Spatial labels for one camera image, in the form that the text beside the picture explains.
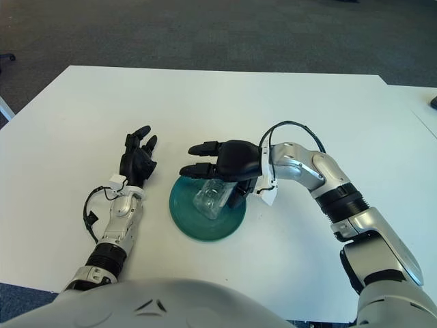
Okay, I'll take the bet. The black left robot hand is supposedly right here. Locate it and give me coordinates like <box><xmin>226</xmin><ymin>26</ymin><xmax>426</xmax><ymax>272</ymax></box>
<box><xmin>119</xmin><ymin>125</ymin><xmax>158</xmax><ymax>189</ymax></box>

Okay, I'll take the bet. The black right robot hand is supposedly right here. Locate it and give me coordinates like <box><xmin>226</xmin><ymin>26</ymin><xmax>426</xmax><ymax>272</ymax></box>
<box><xmin>179</xmin><ymin>139</ymin><xmax>266</xmax><ymax>209</ymax></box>

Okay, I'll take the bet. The clear bottle with blue cap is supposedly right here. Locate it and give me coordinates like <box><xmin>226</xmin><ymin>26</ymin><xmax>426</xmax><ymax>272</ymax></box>
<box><xmin>193</xmin><ymin>180</ymin><xmax>237</xmax><ymax>220</ymax></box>

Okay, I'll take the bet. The green round plate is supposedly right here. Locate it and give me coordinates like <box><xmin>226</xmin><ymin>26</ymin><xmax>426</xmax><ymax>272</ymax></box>
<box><xmin>169</xmin><ymin>176</ymin><xmax>247</xmax><ymax>243</ymax></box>

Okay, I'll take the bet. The white table leg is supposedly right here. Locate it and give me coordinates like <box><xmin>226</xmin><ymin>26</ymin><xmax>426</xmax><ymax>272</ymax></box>
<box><xmin>0</xmin><ymin>94</ymin><xmax>15</xmax><ymax>121</ymax></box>

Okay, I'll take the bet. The grey robot torso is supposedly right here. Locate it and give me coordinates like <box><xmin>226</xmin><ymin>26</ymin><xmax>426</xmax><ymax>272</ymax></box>
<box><xmin>0</xmin><ymin>277</ymin><xmax>298</xmax><ymax>328</ymax></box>

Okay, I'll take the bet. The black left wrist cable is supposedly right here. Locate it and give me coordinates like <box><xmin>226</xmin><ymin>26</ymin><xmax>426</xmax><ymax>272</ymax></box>
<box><xmin>83</xmin><ymin>186</ymin><xmax>127</xmax><ymax>243</ymax></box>

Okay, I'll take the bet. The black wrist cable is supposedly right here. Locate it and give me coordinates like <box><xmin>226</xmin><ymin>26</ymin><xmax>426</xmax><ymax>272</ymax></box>
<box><xmin>259</xmin><ymin>120</ymin><xmax>327</xmax><ymax>154</ymax></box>
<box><xmin>83</xmin><ymin>186</ymin><xmax>127</xmax><ymax>243</ymax></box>

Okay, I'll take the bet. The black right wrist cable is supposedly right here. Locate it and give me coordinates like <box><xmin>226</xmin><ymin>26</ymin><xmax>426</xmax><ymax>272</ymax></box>
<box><xmin>259</xmin><ymin>120</ymin><xmax>327</xmax><ymax>154</ymax></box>

